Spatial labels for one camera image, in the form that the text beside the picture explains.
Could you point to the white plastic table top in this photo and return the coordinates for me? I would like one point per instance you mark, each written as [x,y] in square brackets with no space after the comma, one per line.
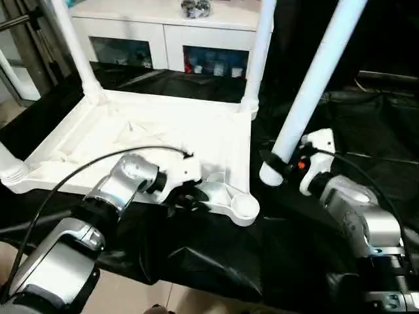
[163,131]

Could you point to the white plastic table leg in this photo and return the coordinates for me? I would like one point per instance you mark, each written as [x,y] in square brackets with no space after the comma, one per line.
[311,81]
[11,167]
[78,49]
[262,49]

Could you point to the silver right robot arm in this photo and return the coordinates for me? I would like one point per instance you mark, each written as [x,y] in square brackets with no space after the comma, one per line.
[360,212]

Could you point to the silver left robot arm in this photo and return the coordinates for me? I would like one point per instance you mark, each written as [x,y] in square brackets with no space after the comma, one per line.
[131,173]

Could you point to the black plastic mat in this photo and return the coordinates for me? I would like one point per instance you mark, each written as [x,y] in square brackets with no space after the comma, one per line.
[229,245]

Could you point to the white jar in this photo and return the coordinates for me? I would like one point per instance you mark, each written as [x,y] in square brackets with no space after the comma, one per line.
[235,72]
[217,70]
[197,69]

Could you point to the black speaker cabinet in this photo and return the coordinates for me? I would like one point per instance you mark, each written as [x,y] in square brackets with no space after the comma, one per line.
[291,49]

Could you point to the dark brown rounded object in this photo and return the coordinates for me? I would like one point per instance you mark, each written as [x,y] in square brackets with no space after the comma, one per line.
[154,309]

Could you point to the red bottle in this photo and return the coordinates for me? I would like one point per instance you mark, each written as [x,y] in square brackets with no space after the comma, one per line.
[188,67]

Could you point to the dark bag of small parts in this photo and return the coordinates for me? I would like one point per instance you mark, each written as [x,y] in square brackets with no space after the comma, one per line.
[196,8]

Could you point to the white sideboard cabinet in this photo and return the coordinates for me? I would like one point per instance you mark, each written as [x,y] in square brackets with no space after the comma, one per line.
[131,26]

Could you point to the white slanted pipe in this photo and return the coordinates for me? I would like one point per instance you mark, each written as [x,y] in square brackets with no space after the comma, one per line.
[19,78]

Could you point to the grey metal tripod stand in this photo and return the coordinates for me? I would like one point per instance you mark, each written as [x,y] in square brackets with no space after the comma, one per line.
[42,42]

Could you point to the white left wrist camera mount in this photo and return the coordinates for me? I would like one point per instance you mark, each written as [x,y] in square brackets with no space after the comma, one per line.
[183,170]

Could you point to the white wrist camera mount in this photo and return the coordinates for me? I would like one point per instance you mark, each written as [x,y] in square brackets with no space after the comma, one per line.
[183,170]
[322,144]

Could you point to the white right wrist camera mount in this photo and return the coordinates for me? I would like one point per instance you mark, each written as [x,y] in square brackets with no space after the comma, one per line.
[322,144]

